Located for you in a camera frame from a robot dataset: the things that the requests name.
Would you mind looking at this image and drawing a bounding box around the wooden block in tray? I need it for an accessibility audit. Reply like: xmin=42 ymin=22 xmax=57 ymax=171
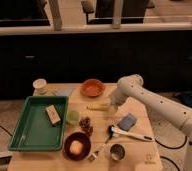
xmin=46 ymin=105 xmax=61 ymax=125

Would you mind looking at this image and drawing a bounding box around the black cable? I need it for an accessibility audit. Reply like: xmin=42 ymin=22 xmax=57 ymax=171
xmin=154 ymin=136 xmax=187 ymax=171

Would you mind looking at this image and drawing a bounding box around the orange bowl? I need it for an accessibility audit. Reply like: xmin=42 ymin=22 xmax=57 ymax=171
xmin=80 ymin=79 xmax=105 ymax=97

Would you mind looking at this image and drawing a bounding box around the dark brown plate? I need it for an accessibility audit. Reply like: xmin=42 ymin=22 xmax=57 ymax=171
xmin=64 ymin=132 xmax=91 ymax=161

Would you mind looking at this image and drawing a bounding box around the white paper cup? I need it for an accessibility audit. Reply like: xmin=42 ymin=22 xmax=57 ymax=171
xmin=33 ymin=78 xmax=47 ymax=94

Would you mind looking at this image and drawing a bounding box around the yellow banana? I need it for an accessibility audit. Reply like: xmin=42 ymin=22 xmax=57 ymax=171
xmin=87 ymin=104 xmax=110 ymax=111

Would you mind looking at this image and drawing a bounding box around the metal fork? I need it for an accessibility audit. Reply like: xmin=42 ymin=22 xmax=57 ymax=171
xmin=88 ymin=137 xmax=111 ymax=162

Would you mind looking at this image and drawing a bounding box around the brown grape bunch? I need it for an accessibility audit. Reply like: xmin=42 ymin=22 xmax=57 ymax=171
xmin=79 ymin=117 xmax=93 ymax=137

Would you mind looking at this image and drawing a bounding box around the yellow round fruit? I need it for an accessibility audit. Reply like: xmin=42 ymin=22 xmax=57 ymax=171
xmin=69 ymin=140 xmax=83 ymax=155

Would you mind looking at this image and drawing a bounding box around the grey cloth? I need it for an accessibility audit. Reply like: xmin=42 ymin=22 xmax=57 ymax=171
xmin=53 ymin=88 xmax=74 ymax=97

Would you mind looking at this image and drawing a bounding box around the white handled dish brush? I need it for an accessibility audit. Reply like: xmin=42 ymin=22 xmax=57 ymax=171
xmin=108 ymin=125 xmax=153 ymax=142

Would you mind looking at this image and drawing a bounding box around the small green cup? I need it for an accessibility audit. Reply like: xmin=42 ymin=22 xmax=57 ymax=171
xmin=66 ymin=110 xmax=79 ymax=126

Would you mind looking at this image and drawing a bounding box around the green plastic tray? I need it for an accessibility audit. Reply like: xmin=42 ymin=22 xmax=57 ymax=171
xmin=8 ymin=96 xmax=68 ymax=152

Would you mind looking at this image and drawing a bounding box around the small metal cup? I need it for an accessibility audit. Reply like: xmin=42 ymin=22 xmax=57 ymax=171
xmin=110 ymin=144 xmax=125 ymax=161

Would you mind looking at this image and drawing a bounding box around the blue sponge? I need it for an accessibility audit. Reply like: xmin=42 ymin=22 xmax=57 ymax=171
xmin=117 ymin=113 xmax=137 ymax=131

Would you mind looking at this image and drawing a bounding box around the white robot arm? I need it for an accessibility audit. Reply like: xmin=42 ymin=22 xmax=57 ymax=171
xmin=110 ymin=74 xmax=192 ymax=171

